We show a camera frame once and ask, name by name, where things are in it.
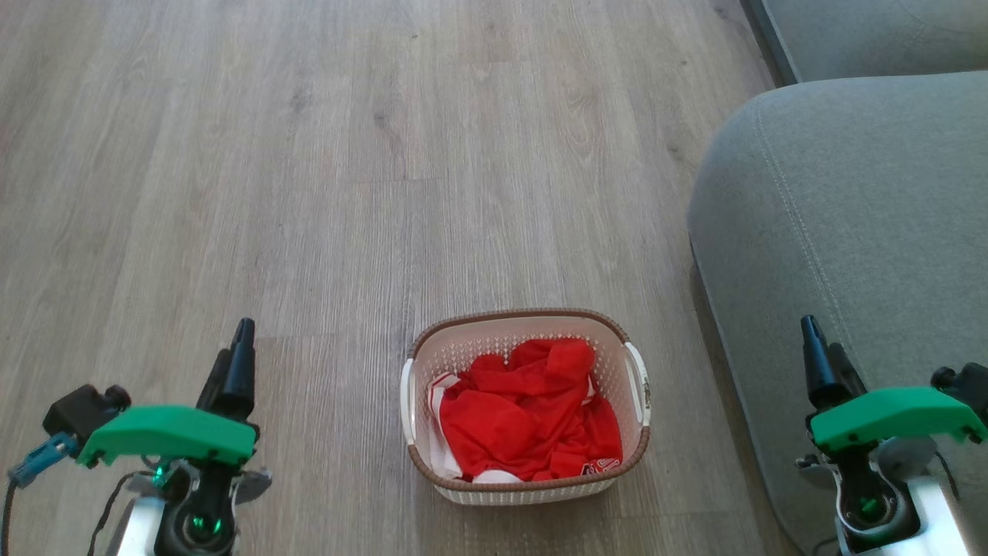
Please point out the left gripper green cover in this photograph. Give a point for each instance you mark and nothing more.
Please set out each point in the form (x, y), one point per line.
(166, 434)

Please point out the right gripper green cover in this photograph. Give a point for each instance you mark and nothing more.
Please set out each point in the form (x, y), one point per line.
(888, 417)

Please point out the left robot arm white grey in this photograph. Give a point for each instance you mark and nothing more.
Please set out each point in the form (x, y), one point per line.
(197, 525)

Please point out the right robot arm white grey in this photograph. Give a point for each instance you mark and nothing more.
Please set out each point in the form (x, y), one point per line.
(880, 510)

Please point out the white laundry basket brown rim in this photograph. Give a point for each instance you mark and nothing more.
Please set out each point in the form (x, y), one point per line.
(494, 351)

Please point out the red garment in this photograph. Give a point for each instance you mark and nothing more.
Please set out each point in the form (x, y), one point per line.
(525, 417)

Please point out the grey fabric sofa seat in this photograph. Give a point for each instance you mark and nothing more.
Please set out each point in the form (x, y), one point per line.
(888, 35)

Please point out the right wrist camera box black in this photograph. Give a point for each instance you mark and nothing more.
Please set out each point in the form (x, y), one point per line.
(965, 386)

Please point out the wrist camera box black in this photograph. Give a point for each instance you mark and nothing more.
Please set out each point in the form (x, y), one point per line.
(965, 386)
(77, 413)

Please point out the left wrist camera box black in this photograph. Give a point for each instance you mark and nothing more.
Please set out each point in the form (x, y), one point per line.
(77, 413)

